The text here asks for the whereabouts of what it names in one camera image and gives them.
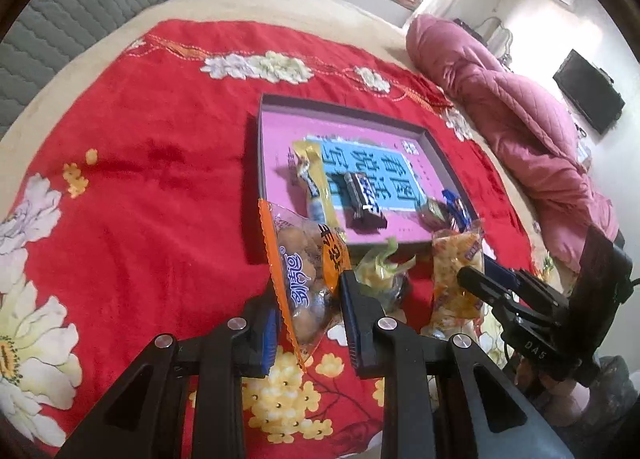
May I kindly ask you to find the yellow-green candy clear wrapper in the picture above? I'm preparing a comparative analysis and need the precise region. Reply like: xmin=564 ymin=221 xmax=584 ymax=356
xmin=352 ymin=237 xmax=418 ymax=290

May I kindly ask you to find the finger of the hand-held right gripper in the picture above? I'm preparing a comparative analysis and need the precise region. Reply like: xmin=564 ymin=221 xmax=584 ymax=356
xmin=484 ymin=259 xmax=571 ymax=310
xmin=457 ymin=266 xmax=538 ymax=320

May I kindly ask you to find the blue cookie packet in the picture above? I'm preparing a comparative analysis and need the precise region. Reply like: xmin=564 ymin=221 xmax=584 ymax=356
xmin=441 ymin=189 xmax=475 ymax=232

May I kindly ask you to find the clear packet of yellow puffs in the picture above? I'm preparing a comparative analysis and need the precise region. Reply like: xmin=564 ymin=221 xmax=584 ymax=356
xmin=431 ymin=226 xmax=488 ymax=337

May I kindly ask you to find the person's right hand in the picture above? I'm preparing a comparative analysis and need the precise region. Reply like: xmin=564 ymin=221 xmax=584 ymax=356
xmin=520 ymin=371 xmax=593 ymax=427

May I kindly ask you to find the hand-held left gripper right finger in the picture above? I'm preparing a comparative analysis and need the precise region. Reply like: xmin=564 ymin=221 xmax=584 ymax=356
xmin=339 ymin=269 xmax=576 ymax=459

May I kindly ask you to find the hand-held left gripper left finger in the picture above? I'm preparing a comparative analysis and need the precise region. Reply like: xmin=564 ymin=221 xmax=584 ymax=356
xmin=55 ymin=296 xmax=281 ymax=459

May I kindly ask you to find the grey cardboard box pink bottom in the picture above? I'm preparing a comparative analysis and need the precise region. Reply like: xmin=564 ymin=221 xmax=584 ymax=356
xmin=256 ymin=93 xmax=478 ymax=247

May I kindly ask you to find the dark brown chocolate bar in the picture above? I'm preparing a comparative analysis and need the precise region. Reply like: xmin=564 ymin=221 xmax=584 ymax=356
xmin=342 ymin=171 xmax=388 ymax=231

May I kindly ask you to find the red floral blanket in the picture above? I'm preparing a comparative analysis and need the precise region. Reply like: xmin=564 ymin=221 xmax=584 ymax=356
xmin=0 ymin=19 xmax=556 ymax=459

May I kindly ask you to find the beige bed sheet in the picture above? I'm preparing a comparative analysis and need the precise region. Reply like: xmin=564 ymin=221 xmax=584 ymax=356
xmin=0 ymin=0 xmax=626 ymax=340

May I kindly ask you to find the white and yellow long packet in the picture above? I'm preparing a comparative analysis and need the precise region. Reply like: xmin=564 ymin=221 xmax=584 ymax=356
xmin=291 ymin=138 xmax=347 ymax=240

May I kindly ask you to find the small gold cake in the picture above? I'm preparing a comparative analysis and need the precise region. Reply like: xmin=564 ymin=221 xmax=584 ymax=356
xmin=417 ymin=199 xmax=451 ymax=230

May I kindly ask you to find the pink quilt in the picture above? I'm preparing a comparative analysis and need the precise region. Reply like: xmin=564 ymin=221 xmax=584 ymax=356
xmin=405 ymin=14 xmax=621 ymax=270

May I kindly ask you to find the black wall television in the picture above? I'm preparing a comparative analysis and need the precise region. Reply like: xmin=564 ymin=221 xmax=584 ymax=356
xmin=552 ymin=50 xmax=626 ymax=136

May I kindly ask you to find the grey quilted headboard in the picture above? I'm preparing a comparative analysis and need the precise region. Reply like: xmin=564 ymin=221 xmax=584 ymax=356
xmin=0 ymin=0 xmax=206 ymax=140

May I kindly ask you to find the orange snack packet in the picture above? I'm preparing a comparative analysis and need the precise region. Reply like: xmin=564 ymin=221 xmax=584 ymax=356
xmin=257 ymin=199 xmax=351 ymax=375

